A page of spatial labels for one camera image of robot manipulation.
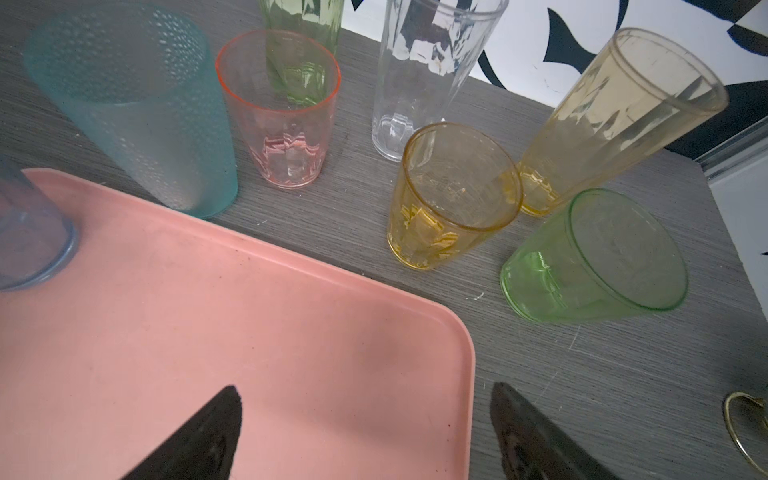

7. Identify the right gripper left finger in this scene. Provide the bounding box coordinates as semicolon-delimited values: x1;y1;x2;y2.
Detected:
125;385;243;480

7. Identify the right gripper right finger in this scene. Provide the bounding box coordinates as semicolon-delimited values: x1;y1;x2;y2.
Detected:
490;382;617;479

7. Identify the pink plastic tray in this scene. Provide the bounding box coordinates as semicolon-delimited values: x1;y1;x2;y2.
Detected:
1;168;475;479

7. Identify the blue-grey tall glass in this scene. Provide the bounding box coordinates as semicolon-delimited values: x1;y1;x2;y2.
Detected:
1;160;80;291

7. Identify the tall light green glass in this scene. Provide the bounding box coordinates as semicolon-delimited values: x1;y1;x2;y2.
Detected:
257;0;346;109

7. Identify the short green glass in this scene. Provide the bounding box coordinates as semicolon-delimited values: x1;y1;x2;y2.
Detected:
500;188;689;324

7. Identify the short amber glass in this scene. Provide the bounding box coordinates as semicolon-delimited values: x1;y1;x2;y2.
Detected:
386;122;524;270

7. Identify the tall yellow glass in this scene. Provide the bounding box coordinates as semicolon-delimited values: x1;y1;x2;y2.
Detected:
518;28;729;217

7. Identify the pink short glass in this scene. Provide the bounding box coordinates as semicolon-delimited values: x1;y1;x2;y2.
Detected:
215;29;342;189

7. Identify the teal frosted cup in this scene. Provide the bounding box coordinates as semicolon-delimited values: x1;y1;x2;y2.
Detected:
23;3;238;218

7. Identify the clear tall glass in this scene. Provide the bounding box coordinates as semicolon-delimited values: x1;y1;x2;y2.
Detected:
372;0;509;162

